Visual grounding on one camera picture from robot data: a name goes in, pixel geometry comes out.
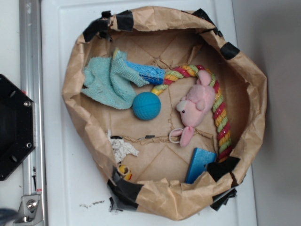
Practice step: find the aluminium extrusion rail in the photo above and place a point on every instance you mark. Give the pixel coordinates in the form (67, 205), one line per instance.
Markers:
(33, 209)

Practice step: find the teal terry cloth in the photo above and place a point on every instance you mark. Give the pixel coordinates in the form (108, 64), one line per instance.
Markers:
(108, 80)

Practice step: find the blue mesh sponge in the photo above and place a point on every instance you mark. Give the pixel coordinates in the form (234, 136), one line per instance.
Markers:
(153, 75)

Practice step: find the brown paper bag bin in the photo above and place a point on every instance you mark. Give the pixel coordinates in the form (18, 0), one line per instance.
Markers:
(168, 38)

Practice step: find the yellow rubber duck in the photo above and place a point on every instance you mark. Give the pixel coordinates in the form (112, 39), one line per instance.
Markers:
(125, 172)

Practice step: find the white crumpled rag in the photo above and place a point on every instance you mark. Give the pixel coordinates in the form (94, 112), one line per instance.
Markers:
(121, 148)

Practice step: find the blue rubber ball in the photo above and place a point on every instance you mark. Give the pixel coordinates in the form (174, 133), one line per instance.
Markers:
(146, 106)

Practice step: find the pink plush bunny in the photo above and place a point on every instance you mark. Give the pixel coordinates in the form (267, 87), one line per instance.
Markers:
(194, 106)

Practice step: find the white plastic tray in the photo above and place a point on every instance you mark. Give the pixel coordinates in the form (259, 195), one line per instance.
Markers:
(76, 192)

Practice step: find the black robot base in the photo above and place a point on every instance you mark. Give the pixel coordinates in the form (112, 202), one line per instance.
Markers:
(16, 127)

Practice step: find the blue rectangular block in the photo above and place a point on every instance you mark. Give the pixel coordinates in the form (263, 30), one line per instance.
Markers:
(199, 160)

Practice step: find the multicolour braided rope toy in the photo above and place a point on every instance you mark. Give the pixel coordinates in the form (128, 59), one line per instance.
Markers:
(218, 109)

